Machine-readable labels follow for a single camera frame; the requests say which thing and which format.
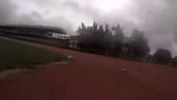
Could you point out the pale kerb strip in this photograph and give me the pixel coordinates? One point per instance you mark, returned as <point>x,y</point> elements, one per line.
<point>4,72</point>

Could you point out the row of tall trees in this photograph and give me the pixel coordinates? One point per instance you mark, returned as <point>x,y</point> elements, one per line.
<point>111,41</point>

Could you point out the grandstand building with roof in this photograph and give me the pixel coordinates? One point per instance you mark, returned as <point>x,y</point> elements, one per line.
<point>25,31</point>

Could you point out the red running track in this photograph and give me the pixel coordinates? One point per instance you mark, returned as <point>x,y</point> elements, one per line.
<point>111,89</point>

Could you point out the green grass field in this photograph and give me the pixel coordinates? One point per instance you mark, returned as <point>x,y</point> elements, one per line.
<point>5,52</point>

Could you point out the round dark tree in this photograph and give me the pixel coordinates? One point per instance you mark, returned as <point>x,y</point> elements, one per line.
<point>162,55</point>

